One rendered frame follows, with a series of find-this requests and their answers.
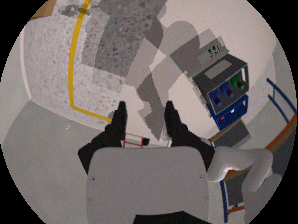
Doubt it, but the white paper pick list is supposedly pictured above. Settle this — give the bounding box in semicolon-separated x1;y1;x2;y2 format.
197;43;221;65

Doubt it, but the blue crate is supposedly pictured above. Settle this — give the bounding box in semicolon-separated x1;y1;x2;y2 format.
206;94;249;131

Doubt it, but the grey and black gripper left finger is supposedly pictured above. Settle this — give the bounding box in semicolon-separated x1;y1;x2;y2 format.
78;101;128;175

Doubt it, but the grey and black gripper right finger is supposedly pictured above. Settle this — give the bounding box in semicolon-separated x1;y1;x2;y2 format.
164;101;215;173

